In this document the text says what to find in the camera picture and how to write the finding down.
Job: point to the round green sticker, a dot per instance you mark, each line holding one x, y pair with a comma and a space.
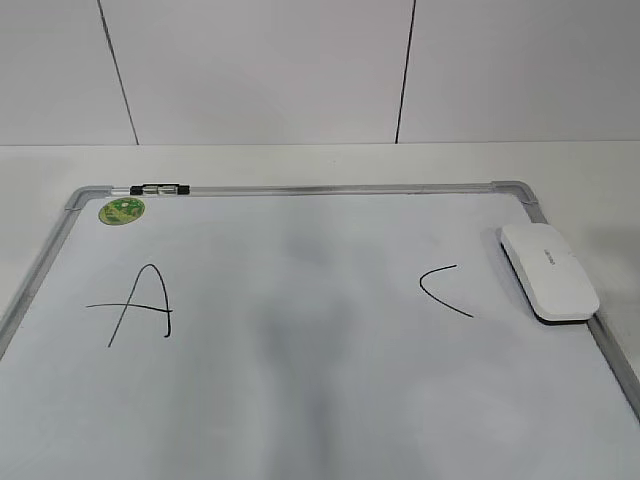
121, 211

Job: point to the white whiteboard with aluminium frame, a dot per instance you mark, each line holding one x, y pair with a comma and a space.
304, 333

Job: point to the white whiteboard eraser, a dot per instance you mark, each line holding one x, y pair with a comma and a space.
552, 278

